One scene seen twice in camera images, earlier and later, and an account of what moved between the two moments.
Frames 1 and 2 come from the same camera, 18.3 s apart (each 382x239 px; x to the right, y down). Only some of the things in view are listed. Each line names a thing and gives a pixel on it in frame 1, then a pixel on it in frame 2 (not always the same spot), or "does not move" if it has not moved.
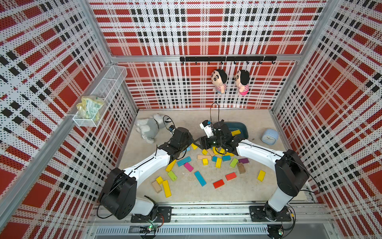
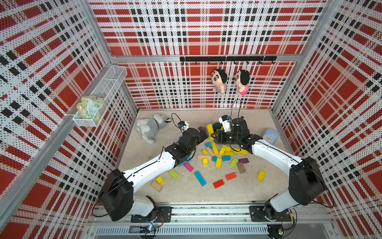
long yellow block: x=166 y=188 → x=210 y=131
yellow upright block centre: x=219 y=163 does not move
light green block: x=234 y=163 does not move
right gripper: x=203 y=141 → x=221 y=139
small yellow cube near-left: x=159 y=179 does not move
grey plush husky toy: x=148 y=128 does not move
